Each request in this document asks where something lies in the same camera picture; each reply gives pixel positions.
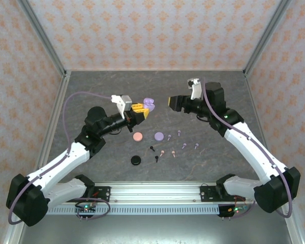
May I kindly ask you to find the small control circuit board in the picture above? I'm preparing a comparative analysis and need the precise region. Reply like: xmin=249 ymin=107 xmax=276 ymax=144
xmin=75 ymin=202 xmax=97 ymax=214
xmin=218 ymin=205 xmax=249 ymax=218

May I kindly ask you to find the aluminium table edge rail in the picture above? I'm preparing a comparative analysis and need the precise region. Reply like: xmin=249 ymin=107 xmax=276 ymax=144
xmin=2 ymin=71 xmax=72 ymax=244
xmin=243 ymin=71 xmax=305 ymax=244

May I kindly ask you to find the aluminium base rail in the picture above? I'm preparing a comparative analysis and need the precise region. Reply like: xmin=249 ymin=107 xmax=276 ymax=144
xmin=50 ymin=180 xmax=252 ymax=205

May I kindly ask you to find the aluminium frame post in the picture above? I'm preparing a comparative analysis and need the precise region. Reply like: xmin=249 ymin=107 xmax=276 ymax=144
xmin=16 ymin=0 xmax=68 ymax=77
xmin=243 ymin=0 xmax=293 ymax=77

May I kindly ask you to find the slotted grey cable duct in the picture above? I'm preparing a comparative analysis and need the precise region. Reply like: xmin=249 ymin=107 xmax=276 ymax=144
xmin=47 ymin=204 xmax=221 ymax=216

